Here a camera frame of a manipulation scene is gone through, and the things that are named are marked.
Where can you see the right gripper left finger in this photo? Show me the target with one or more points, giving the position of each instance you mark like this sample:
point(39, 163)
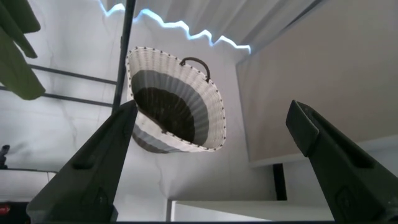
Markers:
point(87, 180)

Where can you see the black clothes rack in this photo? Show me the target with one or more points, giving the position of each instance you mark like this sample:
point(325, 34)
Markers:
point(126, 37)

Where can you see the green shirt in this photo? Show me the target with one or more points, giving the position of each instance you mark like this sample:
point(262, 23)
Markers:
point(15, 77)

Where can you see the white curtain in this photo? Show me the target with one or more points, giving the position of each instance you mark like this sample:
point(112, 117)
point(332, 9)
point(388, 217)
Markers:
point(217, 15)

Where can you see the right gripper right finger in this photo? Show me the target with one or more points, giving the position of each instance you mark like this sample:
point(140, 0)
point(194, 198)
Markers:
point(357, 183)

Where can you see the white laundry basket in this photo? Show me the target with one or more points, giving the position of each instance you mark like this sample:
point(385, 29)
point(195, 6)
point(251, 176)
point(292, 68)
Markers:
point(192, 81)

